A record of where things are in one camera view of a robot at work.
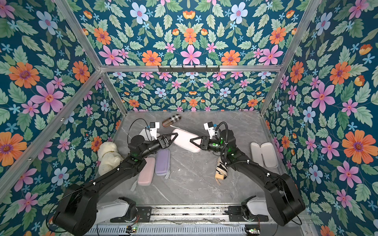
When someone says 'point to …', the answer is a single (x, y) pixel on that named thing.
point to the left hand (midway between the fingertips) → (176, 135)
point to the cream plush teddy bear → (109, 157)
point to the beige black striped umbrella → (221, 170)
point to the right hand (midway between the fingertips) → (194, 138)
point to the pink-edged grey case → (183, 139)
